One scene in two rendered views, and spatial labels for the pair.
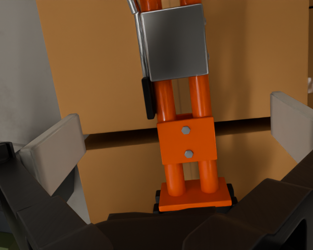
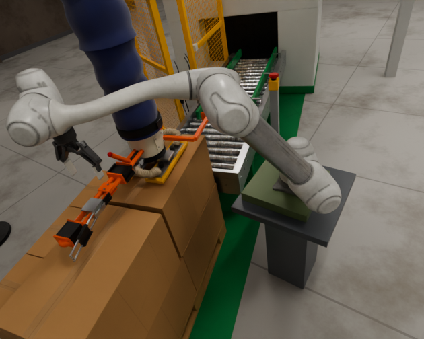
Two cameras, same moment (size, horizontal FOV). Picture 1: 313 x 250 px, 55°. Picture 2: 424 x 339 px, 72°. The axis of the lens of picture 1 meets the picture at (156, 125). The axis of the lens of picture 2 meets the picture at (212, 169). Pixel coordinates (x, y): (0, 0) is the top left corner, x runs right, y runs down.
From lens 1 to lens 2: 1.13 m
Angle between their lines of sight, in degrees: 41
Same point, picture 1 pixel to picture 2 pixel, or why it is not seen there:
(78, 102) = (148, 222)
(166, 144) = (110, 187)
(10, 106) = (307, 322)
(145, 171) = (145, 198)
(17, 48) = not seen: outside the picture
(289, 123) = (70, 167)
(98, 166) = (157, 202)
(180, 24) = (87, 207)
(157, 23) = (91, 208)
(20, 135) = (308, 297)
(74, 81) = (144, 228)
